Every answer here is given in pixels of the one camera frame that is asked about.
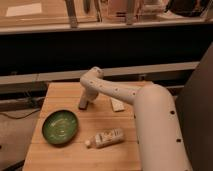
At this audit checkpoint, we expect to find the green ceramic bowl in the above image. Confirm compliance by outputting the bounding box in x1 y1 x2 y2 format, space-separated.
42 110 79 145

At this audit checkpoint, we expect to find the black cable on floor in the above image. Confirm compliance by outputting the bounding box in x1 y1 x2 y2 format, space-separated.
0 108 42 121

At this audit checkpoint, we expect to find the dark bag on shelf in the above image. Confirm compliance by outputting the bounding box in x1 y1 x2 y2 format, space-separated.
166 0 210 17

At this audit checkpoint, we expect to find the dark grey eraser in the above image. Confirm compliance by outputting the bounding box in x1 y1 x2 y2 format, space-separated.
79 106 88 110

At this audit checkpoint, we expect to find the clear plastic bottle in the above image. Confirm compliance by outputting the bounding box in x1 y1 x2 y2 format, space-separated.
85 128 125 148

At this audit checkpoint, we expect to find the white paper sheet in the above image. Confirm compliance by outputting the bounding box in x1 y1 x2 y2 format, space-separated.
6 3 42 17

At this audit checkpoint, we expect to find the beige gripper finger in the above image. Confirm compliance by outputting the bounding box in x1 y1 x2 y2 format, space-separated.
78 95 89 108

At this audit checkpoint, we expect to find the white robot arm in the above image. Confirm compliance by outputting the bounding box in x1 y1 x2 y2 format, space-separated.
80 67 193 171

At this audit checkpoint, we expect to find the white rectangular sponge block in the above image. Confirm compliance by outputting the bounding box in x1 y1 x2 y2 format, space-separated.
111 98 125 112

